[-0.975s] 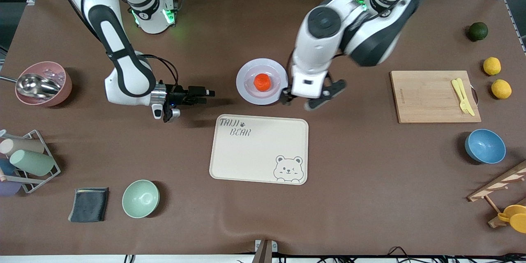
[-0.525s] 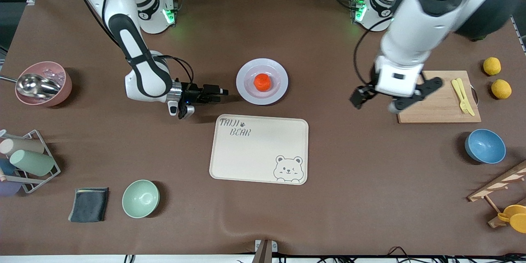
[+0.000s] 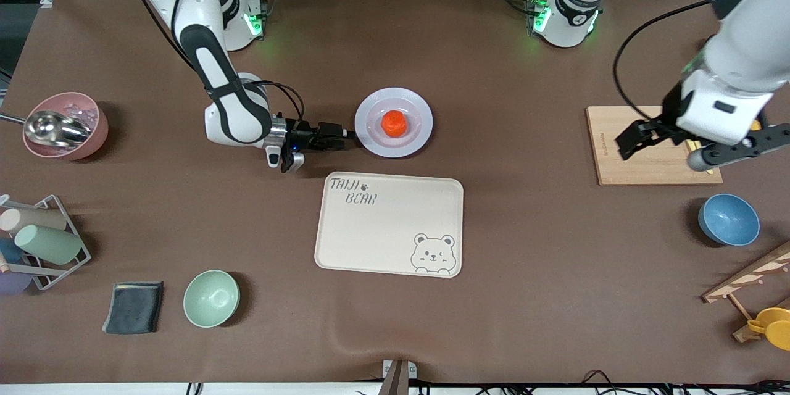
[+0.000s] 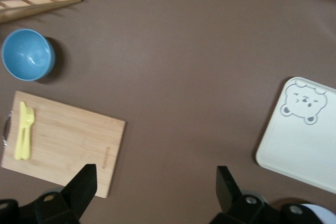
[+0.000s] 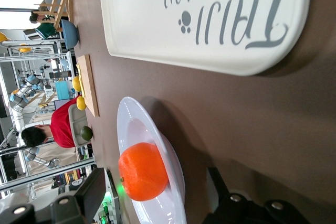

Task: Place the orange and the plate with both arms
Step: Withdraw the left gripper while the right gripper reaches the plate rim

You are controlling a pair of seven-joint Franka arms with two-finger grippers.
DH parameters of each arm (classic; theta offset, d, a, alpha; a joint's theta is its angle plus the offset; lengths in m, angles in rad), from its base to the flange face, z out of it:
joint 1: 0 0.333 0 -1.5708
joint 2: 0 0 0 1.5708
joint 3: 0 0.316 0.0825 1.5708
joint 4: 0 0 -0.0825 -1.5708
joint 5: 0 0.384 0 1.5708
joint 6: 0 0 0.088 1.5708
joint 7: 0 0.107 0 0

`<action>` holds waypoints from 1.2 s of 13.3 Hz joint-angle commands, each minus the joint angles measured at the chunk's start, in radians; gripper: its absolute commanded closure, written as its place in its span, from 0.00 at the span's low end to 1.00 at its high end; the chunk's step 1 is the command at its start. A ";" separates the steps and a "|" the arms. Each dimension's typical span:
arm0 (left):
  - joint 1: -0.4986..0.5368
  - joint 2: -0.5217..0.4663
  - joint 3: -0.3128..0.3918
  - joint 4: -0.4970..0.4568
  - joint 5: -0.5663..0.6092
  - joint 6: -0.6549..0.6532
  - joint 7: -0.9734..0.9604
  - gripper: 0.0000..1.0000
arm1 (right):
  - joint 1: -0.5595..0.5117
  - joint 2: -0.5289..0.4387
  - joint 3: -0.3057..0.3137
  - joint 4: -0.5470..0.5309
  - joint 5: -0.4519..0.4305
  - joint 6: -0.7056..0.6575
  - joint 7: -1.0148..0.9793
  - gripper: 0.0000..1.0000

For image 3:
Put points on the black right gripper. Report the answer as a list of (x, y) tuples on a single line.
[(303, 136)]

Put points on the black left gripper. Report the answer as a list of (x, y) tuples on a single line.
[(656, 126)]

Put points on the orange mandarin fruit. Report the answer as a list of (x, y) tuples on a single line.
[(394, 123)]

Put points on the pale lavender round plate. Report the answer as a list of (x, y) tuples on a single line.
[(419, 136)]

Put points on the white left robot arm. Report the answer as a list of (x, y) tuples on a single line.
[(734, 92)]

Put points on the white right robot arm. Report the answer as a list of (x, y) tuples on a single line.
[(237, 114)]

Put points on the wooden cutting board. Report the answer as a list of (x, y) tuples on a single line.
[(648, 166)]

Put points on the yellow plastic fork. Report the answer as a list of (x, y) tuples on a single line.
[(692, 144)]

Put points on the cream bear print tray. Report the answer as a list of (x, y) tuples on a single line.
[(389, 228)]

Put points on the blue bowl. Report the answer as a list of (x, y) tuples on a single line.
[(729, 220)]

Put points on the wooden mug rack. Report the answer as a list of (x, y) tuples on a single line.
[(750, 278)]

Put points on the mint green bowl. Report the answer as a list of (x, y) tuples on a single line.
[(211, 299)]

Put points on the yellow mug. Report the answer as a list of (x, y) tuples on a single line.
[(774, 328)]

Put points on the pink bucket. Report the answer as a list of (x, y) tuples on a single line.
[(92, 139)]

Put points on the clear ice cubes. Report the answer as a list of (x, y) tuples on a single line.
[(86, 114)]

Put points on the dark grey folded cloth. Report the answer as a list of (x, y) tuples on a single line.
[(133, 308)]

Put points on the shiny metal scoop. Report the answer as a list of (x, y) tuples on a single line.
[(52, 128)]

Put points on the mint green cup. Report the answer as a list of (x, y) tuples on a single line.
[(49, 244)]

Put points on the beige cup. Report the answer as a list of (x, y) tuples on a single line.
[(37, 219)]

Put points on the blue cup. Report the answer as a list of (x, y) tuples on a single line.
[(9, 251)]

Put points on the purple cup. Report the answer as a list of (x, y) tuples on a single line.
[(13, 282)]

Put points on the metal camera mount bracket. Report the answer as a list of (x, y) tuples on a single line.
[(398, 376)]

